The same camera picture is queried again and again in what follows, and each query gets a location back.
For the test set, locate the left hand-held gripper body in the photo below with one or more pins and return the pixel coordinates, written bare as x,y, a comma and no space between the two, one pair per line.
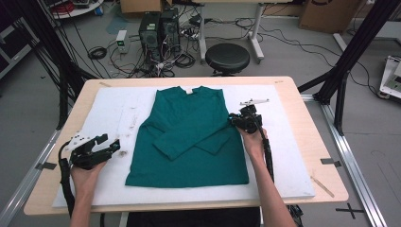
86,156

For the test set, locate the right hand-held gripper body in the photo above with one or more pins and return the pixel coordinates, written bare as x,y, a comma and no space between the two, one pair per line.
250,121

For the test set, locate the green long-sleeve shirt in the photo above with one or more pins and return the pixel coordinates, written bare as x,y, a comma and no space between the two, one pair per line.
189,126

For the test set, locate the person's left hand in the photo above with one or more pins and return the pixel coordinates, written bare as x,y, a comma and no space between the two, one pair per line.
84,178

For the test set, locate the person's right hand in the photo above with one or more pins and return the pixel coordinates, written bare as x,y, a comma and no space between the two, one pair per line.
253,145

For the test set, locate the black tape strip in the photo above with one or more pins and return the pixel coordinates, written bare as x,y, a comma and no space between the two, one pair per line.
46,165
331,162

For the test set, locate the white foam mat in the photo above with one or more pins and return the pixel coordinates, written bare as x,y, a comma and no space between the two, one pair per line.
283,157

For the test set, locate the black round stool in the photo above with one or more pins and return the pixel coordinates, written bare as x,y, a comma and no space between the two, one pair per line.
227,58

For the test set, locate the white desk with metal legs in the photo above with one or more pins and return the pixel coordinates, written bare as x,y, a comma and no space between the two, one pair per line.
202,38

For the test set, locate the beige tape strip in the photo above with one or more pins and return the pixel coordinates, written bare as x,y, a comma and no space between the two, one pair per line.
323,186

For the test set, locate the white power supply unit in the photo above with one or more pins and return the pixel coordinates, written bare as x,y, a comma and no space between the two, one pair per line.
122,41

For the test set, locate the person's dark clothing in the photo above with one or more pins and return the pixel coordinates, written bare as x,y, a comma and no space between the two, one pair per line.
189,219

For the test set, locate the black computer tower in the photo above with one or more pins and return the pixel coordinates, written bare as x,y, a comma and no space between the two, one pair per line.
149,33
170,30

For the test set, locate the grey cabinet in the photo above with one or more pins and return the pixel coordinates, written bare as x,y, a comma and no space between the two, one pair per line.
12,52

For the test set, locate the round white table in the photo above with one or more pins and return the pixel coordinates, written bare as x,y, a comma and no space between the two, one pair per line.
78,12

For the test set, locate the large cardboard box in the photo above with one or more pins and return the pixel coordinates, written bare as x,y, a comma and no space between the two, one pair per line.
327,15

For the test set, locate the black tape cross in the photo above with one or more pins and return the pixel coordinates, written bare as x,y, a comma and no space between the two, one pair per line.
349,210

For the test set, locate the open cardboard box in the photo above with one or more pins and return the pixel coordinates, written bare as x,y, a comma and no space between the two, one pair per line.
142,5

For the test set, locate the white machine base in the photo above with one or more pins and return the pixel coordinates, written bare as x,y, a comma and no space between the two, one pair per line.
389,78

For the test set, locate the aluminium floor rail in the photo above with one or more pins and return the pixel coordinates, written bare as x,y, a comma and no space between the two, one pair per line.
353,164
25,186

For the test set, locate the black metal frame stand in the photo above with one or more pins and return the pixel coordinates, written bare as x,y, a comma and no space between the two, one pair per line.
63,72
346,56

